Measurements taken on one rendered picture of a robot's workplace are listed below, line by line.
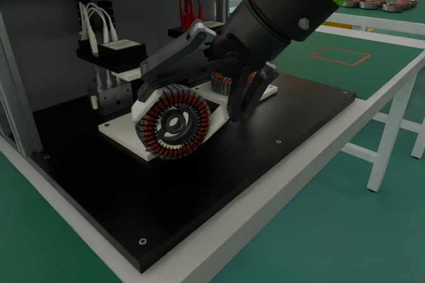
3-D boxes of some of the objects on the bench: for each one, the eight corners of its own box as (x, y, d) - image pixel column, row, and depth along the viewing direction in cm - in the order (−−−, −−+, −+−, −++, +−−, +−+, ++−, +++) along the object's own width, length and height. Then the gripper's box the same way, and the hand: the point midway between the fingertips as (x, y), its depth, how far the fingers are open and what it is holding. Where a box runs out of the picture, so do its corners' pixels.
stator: (184, 156, 54) (212, 96, 52) (193, 167, 51) (224, 103, 49) (122, 141, 47) (151, 72, 45) (128, 153, 44) (160, 79, 42)
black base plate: (354, 100, 78) (357, 91, 77) (141, 275, 36) (139, 261, 35) (212, 60, 105) (212, 54, 104) (-1, 133, 64) (-5, 124, 63)
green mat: (424, 49, 117) (425, 48, 117) (365, 100, 78) (366, 99, 78) (229, 17, 173) (229, 16, 173) (136, 37, 133) (136, 36, 133)
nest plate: (210, 127, 61) (210, 122, 61) (147, 162, 52) (147, 155, 51) (160, 105, 70) (159, 100, 70) (98, 131, 60) (97, 125, 60)
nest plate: (277, 91, 77) (277, 86, 77) (239, 112, 67) (239, 107, 67) (229, 76, 86) (229, 72, 85) (190, 93, 76) (190, 88, 76)
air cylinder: (134, 105, 70) (131, 81, 68) (104, 116, 66) (99, 91, 63) (121, 98, 73) (117, 76, 71) (91, 109, 69) (86, 85, 66)
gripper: (317, 38, 46) (221, 127, 58) (184, -59, 32) (94, 83, 44) (340, 74, 41) (230, 162, 53) (196, -22, 28) (92, 125, 40)
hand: (175, 119), depth 48 cm, fingers closed on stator, 11 cm apart
